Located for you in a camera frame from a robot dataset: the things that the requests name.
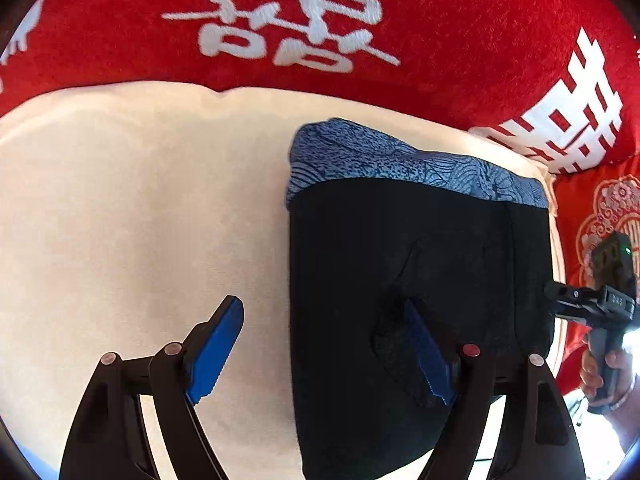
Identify black blue patterned pants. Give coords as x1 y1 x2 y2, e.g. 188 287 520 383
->
286 119 553 479

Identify person's right hand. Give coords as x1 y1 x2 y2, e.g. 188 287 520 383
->
579 330 639 419

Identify red gold floral pillow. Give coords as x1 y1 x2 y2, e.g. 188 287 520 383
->
549 154 640 396

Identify red white block pillow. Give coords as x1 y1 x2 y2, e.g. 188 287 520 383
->
470 29 623 174

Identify cream sofa seat cover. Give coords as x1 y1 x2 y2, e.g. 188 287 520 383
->
1 81 554 479

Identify red white character cushion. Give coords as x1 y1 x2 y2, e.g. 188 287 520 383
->
1 0 639 129

